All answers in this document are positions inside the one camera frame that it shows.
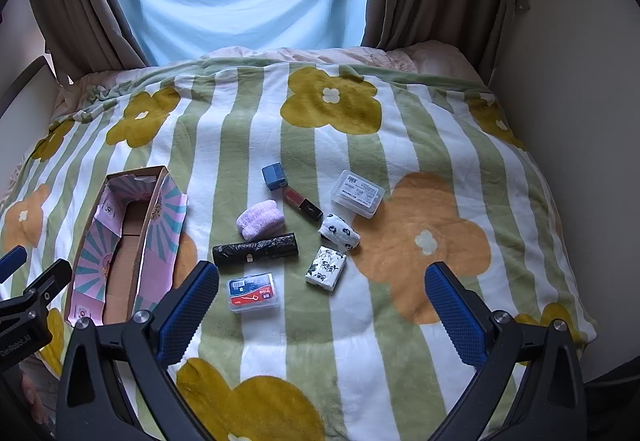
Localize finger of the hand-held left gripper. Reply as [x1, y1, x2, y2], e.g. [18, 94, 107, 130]
[0, 245, 28, 284]
[0, 259, 73, 322]

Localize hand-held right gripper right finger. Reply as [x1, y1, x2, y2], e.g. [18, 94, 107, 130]
[424, 261, 588, 441]

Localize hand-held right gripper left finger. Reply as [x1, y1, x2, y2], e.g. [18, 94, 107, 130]
[55, 260, 221, 441]

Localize clear floss box blue label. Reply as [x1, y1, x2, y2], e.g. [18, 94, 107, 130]
[227, 272, 278, 314]

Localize printed cardboard box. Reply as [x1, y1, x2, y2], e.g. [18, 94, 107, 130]
[62, 165, 188, 328]

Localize black garbage bag roll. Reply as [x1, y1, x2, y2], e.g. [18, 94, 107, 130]
[212, 232, 301, 267]

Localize purple fuzzy sock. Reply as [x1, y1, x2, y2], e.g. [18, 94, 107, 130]
[236, 200, 286, 242]

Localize patterned tissue pack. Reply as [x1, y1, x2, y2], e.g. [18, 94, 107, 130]
[305, 245, 348, 291]

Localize white sock black print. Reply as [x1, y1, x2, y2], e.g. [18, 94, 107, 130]
[318, 214, 361, 252]

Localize clear plastic box white label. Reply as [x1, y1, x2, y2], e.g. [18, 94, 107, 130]
[331, 170, 387, 220]

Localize dark red lipstick tube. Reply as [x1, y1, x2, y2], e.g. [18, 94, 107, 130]
[283, 187, 324, 222]

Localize small blue box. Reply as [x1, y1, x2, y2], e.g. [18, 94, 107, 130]
[261, 163, 287, 191]

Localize white bedside board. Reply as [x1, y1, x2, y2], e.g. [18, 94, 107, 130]
[0, 55, 63, 202]

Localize striped floral blanket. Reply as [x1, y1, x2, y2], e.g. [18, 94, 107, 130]
[0, 57, 600, 441]

